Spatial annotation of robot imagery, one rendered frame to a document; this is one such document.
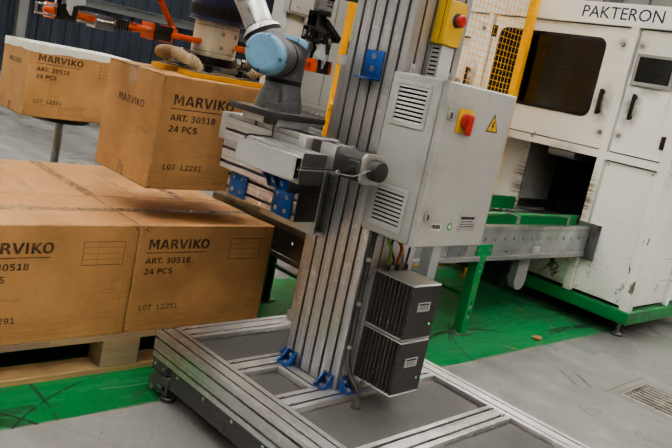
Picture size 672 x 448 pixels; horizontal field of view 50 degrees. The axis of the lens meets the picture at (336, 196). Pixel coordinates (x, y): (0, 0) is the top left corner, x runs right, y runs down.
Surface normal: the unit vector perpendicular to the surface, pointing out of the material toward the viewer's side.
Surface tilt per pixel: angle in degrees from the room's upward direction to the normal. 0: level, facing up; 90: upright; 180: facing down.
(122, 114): 90
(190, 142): 91
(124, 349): 90
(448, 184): 91
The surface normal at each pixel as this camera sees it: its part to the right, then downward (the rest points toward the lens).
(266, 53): -0.25, 0.22
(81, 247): 0.67, 0.25
